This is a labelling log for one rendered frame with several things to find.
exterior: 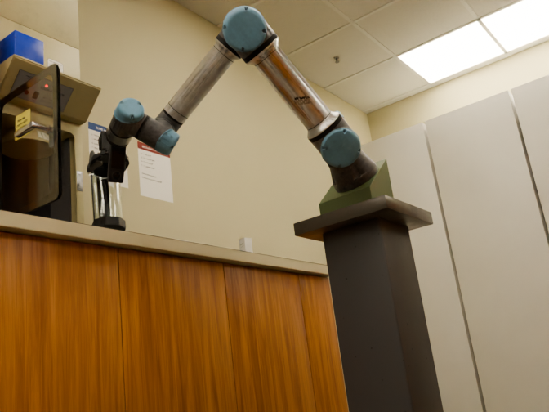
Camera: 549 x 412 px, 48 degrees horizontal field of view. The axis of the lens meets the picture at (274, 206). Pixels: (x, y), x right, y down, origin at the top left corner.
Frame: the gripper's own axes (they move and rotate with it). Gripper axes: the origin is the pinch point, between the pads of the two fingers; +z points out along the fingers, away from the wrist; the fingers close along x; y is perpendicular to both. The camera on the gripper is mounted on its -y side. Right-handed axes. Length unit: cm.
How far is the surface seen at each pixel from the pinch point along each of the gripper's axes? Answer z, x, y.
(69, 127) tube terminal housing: 7.4, 8.9, 21.1
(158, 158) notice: 78, -46, 53
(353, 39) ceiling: 79, -191, 156
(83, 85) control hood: -4.5, 6.0, 30.3
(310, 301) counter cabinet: 30, -85, -37
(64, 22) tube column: 2, 10, 62
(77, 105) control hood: 1.1, 7.3, 25.8
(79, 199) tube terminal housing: 11.8, 6.1, -4.0
